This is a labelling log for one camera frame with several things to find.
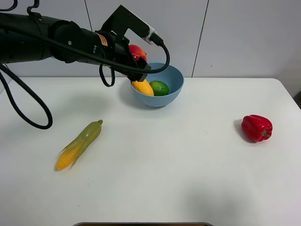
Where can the green lime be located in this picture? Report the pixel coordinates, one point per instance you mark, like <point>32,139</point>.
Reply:
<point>159,88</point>

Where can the yellow mango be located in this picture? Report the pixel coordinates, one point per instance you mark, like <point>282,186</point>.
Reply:
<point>143,87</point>

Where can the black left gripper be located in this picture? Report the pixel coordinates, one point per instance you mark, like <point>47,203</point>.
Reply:
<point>103,45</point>

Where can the red bell pepper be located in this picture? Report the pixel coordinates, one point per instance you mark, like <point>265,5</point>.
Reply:
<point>257,128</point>

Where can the red apple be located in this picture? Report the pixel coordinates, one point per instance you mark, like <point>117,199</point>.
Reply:
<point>137,53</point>

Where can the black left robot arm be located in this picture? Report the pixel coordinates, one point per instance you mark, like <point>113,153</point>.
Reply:
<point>25,38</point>

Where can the blue plastic bowl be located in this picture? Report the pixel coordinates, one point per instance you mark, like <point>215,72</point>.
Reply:
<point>172,77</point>

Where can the corn cob with green husk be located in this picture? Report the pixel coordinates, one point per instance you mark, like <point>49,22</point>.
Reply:
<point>73,151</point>

